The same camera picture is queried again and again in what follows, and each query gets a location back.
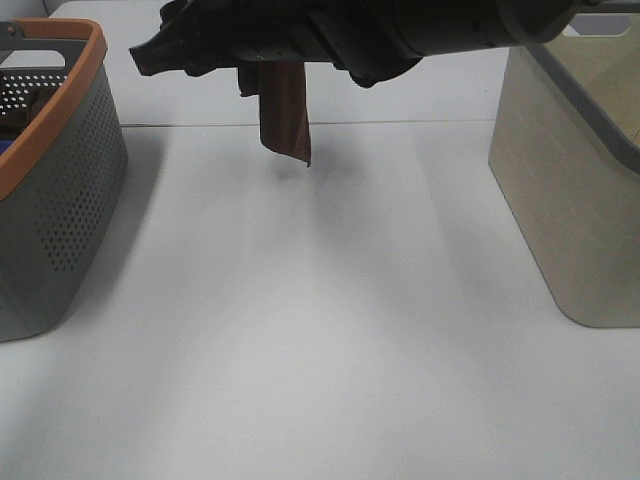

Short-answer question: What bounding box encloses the beige basket grey rim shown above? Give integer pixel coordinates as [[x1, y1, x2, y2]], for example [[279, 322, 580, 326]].
[[489, 2, 639, 328]]

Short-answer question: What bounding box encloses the brown towel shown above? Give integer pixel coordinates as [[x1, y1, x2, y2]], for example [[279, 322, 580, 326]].
[[1, 92, 46, 140], [237, 61, 312, 166]]

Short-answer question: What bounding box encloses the blue towel in basket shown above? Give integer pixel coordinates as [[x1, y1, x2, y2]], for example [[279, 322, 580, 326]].
[[0, 140, 13, 154]]

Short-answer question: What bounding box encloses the brown towel in basket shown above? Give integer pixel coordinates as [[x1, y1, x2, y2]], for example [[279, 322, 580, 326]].
[[1, 92, 46, 140]]

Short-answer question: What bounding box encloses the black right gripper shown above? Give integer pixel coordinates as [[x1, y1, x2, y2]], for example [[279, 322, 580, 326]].
[[129, 0, 320, 77]]

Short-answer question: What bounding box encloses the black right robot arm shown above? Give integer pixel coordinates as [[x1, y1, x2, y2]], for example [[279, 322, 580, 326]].
[[130, 0, 598, 88]]

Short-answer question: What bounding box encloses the grey perforated basket orange rim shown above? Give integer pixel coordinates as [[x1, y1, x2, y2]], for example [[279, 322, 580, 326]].
[[1, 18, 128, 341]]

